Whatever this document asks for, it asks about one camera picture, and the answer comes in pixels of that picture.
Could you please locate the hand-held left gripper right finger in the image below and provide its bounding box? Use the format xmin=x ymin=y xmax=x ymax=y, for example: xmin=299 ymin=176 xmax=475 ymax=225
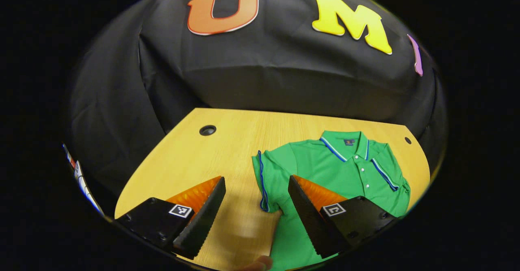
xmin=287 ymin=175 xmax=399 ymax=260

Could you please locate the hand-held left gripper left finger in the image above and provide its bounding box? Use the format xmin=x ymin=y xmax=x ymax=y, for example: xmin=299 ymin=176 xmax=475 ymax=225
xmin=115 ymin=176 xmax=227 ymax=260

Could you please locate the green T-shirt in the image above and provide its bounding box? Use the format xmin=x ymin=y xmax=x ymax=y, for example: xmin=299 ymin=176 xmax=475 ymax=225
xmin=251 ymin=130 xmax=411 ymax=271

